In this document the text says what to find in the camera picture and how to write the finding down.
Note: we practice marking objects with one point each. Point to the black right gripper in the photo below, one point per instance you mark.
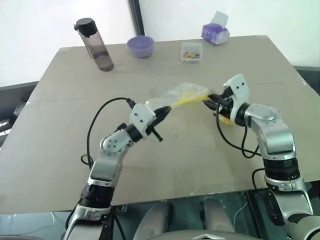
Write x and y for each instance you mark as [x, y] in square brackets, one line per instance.
[226, 106]

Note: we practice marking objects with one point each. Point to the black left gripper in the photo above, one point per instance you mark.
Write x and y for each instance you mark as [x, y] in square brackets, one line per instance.
[154, 123]

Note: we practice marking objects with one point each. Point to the clear plastic zip bag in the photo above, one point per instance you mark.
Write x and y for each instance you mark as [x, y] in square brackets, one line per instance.
[185, 96]

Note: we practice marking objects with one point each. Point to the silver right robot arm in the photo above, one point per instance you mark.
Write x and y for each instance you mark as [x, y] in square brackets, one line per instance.
[277, 140]

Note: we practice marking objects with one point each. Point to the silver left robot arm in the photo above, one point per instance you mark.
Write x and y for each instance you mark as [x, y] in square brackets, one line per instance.
[107, 165]

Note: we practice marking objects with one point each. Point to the orange snack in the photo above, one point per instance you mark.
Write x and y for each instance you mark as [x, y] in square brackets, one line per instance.
[228, 121]

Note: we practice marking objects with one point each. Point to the clear box with coloured bits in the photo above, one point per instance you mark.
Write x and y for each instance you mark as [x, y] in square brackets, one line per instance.
[191, 53]

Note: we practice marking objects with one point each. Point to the purple tissue box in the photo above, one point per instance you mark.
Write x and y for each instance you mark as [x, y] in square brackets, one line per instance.
[215, 33]

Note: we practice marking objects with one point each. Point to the purple plastic bowl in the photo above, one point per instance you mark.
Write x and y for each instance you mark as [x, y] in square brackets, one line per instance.
[140, 47]

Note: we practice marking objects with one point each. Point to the brown cardboard sheet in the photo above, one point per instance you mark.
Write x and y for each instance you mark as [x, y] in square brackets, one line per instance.
[75, 105]

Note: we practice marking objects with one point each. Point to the smoky water bottle black lid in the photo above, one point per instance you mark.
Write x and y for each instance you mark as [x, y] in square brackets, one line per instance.
[96, 46]

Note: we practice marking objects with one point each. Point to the grey rounded shape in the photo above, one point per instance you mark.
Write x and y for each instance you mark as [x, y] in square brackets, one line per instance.
[216, 213]
[155, 217]

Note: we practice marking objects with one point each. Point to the grey robot torso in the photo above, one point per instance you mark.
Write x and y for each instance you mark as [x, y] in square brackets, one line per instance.
[200, 233]

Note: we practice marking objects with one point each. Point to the dark side desk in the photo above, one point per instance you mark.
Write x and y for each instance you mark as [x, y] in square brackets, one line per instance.
[12, 110]

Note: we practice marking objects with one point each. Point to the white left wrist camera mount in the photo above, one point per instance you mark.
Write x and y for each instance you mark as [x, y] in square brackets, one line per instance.
[141, 116]

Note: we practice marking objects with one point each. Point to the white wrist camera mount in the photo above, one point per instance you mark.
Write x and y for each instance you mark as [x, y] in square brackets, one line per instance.
[141, 116]
[238, 86]

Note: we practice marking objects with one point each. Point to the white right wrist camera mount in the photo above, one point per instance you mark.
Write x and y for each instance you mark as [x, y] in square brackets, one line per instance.
[238, 86]

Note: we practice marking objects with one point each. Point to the dark window post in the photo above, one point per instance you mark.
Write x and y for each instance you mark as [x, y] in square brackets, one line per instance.
[136, 17]

